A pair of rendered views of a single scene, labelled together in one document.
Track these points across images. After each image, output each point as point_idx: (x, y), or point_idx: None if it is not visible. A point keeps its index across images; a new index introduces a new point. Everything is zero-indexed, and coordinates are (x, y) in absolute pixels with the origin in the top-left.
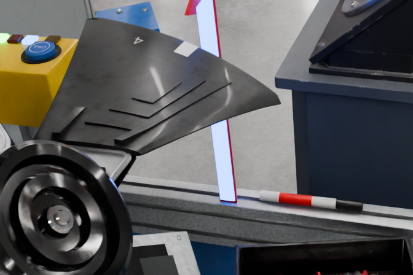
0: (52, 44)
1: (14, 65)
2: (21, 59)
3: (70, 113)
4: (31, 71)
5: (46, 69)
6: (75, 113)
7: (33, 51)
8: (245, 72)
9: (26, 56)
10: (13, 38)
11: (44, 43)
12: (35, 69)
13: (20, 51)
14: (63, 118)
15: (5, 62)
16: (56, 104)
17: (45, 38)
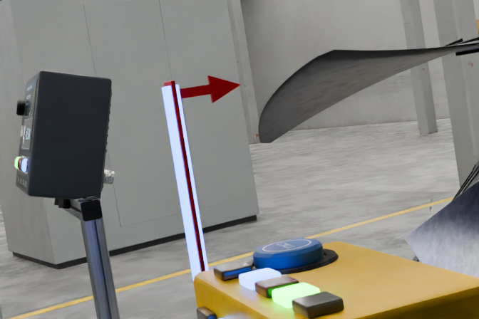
0: (261, 246)
1: (362, 255)
2: (333, 260)
3: (467, 40)
4: (353, 245)
5: (327, 243)
6: (462, 41)
7: (309, 241)
8: (258, 128)
9: (321, 256)
10: (285, 278)
11: (267, 248)
12: (342, 245)
13: (311, 272)
14: (475, 40)
15: (365, 262)
16: (467, 43)
17: (229, 284)
